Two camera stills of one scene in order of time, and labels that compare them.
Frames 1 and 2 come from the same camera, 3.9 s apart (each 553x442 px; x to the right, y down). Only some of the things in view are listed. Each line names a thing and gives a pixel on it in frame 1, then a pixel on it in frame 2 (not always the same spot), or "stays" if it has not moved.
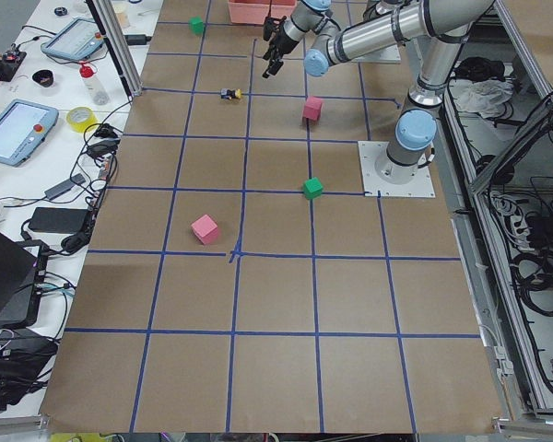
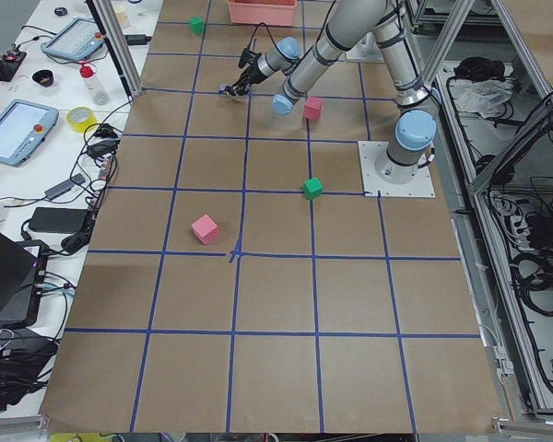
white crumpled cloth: (485, 98) stays
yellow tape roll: (79, 118) stays
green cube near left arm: (312, 188) stays
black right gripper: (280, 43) -> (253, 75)
